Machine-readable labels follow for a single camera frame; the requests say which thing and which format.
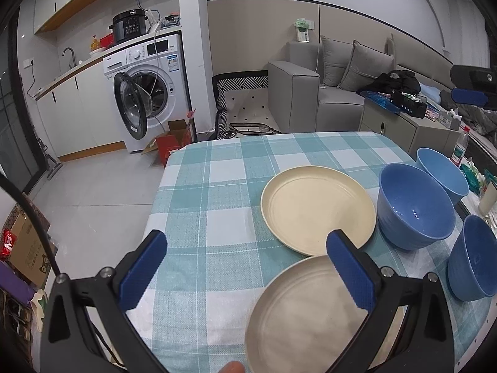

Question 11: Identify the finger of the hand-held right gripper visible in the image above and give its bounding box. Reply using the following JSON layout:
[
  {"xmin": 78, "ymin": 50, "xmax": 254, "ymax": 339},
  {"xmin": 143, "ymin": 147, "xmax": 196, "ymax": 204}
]
[
  {"xmin": 451, "ymin": 89, "xmax": 497, "ymax": 108},
  {"xmin": 450, "ymin": 64, "xmax": 497, "ymax": 91}
]

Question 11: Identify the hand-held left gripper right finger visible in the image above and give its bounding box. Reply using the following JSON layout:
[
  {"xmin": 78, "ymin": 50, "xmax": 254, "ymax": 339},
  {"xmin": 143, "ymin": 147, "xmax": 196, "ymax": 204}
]
[{"xmin": 325, "ymin": 230, "xmax": 455, "ymax": 373}]

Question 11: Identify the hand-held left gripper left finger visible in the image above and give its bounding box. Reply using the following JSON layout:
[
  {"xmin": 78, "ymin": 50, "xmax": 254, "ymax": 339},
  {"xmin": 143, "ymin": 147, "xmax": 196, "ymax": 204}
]
[{"xmin": 41, "ymin": 230, "xmax": 168, "ymax": 373}]

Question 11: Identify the cream plate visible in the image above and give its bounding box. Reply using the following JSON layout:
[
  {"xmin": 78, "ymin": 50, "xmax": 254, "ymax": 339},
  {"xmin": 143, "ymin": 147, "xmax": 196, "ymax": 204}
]
[
  {"xmin": 244, "ymin": 256, "xmax": 405, "ymax": 373},
  {"xmin": 260, "ymin": 166, "xmax": 377, "ymax": 257}
]

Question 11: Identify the blue bowl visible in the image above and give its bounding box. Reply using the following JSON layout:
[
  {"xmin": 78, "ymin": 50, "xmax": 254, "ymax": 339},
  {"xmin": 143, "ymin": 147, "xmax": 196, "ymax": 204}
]
[
  {"xmin": 447, "ymin": 214, "xmax": 497, "ymax": 302},
  {"xmin": 378, "ymin": 163, "xmax": 456, "ymax": 251},
  {"xmin": 416, "ymin": 148, "xmax": 470, "ymax": 207}
]

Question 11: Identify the dark blanket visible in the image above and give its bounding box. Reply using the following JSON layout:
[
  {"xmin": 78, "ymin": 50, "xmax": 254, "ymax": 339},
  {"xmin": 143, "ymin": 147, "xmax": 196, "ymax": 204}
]
[{"xmin": 440, "ymin": 89, "xmax": 497, "ymax": 145}]

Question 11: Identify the tissue box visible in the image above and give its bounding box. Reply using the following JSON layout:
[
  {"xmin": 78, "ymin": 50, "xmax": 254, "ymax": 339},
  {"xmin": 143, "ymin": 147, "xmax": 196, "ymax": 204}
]
[{"xmin": 439, "ymin": 109, "xmax": 463, "ymax": 130}]

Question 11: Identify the light blue towel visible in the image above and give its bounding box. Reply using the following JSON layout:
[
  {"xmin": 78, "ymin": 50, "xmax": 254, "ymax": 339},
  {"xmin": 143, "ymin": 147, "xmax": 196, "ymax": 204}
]
[{"xmin": 419, "ymin": 83, "xmax": 442, "ymax": 102}]

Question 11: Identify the clear water bottle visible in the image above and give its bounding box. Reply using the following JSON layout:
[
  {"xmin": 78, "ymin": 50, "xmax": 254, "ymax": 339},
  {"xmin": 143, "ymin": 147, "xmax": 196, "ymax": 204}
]
[{"xmin": 450, "ymin": 126, "xmax": 471, "ymax": 166}]

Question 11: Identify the black box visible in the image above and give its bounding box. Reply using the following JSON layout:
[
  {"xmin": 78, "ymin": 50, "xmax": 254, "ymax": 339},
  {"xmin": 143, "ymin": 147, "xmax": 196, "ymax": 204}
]
[{"xmin": 390, "ymin": 90, "xmax": 428, "ymax": 119}]

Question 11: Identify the black clothing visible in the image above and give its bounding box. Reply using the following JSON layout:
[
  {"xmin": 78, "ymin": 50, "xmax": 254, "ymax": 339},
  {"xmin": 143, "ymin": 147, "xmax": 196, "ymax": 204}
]
[{"xmin": 357, "ymin": 70, "xmax": 422, "ymax": 96}]

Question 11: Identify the blue plastic tray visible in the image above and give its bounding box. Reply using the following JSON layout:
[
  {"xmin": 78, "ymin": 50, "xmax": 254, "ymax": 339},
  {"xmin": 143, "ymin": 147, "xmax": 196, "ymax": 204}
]
[{"xmin": 359, "ymin": 90, "xmax": 400, "ymax": 113}]

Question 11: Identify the teal checkered tablecloth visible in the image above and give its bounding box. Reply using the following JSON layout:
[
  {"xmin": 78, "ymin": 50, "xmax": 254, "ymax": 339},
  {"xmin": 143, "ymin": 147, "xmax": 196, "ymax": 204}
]
[{"xmin": 126, "ymin": 131, "xmax": 486, "ymax": 373}]

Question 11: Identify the cream cup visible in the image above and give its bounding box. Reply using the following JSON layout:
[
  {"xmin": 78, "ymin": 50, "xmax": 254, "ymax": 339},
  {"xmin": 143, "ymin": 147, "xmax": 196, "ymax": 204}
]
[{"xmin": 478, "ymin": 182, "xmax": 497, "ymax": 217}]

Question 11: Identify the grey pillow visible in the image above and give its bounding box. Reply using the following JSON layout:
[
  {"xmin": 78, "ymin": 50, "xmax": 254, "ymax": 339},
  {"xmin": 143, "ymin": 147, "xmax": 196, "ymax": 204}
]
[
  {"xmin": 320, "ymin": 36, "xmax": 356, "ymax": 88},
  {"xmin": 338, "ymin": 41, "xmax": 395, "ymax": 94}
]

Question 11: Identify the brown cardboard box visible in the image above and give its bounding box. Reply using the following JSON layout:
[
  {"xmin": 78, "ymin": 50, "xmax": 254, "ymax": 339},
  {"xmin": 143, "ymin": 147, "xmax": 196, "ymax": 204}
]
[{"xmin": 8, "ymin": 206, "xmax": 55, "ymax": 289}]

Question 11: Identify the cream green slipper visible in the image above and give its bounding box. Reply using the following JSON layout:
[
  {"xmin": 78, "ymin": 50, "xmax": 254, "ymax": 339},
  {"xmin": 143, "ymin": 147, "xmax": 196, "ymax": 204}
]
[{"xmin": 31, "ymin": 289, "xmax": 49, "ymax": 333}]

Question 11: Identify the purple mat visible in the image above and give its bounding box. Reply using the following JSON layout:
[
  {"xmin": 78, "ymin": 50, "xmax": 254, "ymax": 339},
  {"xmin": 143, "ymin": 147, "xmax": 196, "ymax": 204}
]
[{"xmin": 0, "ymin": 260, "xmax": 40, "ymax": 304}]

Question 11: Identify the red cardboard box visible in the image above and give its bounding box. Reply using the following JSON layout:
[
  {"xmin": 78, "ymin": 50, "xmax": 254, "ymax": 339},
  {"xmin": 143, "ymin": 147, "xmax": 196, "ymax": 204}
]
[{"xmin": 142, "ymin": 120, "xmax": 195, "ymax": 168}]

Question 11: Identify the red packet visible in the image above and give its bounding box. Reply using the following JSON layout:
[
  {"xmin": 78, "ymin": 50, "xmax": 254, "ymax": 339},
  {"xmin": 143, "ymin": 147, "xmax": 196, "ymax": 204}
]
[{"xmin": 0, "ymin": 229, "xmax": 18, "ymax": 259}]

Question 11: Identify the stick vacuum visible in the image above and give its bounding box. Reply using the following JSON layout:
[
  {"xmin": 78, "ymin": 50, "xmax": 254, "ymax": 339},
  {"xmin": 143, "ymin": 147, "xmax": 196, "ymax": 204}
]
[{"xmin": 37, "ymin": 138, "xmax": 63, "ymax": 180}]

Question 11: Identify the white kitchen base cabinet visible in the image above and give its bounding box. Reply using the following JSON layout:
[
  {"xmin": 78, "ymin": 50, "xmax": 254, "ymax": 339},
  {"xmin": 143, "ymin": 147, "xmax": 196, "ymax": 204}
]
[{"xmin": 35, "ymin": 56, "xmax": 129, "ymax": 162}]

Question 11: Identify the grey sofa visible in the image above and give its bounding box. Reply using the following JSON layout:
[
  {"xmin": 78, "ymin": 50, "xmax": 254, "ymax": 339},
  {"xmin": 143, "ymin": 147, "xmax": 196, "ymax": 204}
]
[{"xmin": 268, "ymin": 35, "xmax": 497, "ymax": 149}]

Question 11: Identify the black white patterned chair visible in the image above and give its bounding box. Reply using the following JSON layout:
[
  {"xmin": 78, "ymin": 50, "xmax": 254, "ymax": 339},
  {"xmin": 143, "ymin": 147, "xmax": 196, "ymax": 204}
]
[{"xmin": 212, "ymin": 71, "xmax": 281, "ymax": 140}]

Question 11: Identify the white washing machine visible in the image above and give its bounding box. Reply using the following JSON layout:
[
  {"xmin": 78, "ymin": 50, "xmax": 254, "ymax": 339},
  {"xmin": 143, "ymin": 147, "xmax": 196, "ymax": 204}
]
[{"xmin": 103, "ymin": 34, "xmax": 193, "ymax": 153}]

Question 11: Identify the black pressure cooker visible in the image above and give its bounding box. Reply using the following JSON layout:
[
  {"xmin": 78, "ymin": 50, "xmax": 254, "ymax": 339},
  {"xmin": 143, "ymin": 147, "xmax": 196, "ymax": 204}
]
[{"xmin": 109, "ymin": 9, "xmax": 150, "ymax": 44}]

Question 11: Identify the black cable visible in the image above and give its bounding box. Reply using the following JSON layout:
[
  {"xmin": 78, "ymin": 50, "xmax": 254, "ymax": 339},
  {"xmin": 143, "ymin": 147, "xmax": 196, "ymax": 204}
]
[{"xmin": 0, "ymin": 173, "xmax": 63, "ymax": 277}]

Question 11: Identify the green white wall holder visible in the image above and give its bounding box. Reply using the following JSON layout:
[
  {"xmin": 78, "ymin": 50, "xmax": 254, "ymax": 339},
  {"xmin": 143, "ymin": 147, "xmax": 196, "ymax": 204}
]
[{"xmin": 294, "ymin": 17, "xmax": 315, "ymax": 43}]

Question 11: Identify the white wall cabinet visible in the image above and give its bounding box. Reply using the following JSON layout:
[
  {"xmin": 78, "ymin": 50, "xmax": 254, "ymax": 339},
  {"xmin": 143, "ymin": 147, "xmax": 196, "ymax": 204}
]
[{"xmin": 33, "ymin": 0, "xmax": 129, "ymax": 34}]

